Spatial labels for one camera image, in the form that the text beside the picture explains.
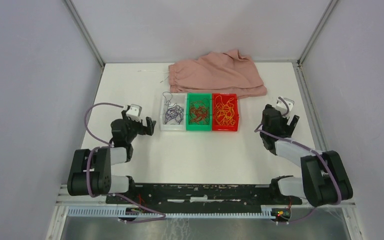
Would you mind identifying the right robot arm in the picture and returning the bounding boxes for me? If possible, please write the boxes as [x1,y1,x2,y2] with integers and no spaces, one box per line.
[255,104,354,207]

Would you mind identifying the white drawstring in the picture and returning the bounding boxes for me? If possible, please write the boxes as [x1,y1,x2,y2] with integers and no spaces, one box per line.
[137,69,169,83]

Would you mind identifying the yellow cable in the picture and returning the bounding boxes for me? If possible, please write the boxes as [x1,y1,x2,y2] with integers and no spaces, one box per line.
[213,95,237,127]

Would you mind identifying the red plastic bin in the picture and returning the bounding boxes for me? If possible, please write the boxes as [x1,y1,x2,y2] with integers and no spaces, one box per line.
[212,93,240,132]

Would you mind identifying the pink cloth shorts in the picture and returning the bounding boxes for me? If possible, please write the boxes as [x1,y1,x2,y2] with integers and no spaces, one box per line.
[168,49,268,99]

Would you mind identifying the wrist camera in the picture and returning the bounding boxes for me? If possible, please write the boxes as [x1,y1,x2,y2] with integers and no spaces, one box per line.
[125,104,142,122]
[274,96,295,117]

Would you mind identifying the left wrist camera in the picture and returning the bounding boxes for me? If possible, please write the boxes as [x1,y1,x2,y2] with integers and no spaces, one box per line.
[125,104,142,122]

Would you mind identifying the green plastic bin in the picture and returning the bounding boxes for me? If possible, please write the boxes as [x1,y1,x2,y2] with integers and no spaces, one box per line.
[185,93,213,132]

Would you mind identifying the white plastic bin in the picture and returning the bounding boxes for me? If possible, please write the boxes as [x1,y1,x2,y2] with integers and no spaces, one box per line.
[159,91,187,132]

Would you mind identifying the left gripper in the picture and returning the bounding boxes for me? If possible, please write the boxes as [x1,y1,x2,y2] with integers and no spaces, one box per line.
[121,110,156,144]

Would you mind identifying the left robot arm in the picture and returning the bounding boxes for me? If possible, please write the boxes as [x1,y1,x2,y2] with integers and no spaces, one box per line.
[67,110,157,204]

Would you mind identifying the white cable duct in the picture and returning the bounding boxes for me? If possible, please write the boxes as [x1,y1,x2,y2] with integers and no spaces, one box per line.
[67,206,275,220]

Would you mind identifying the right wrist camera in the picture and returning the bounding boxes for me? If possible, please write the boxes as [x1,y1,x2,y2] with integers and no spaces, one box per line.
[274,96,295,117]

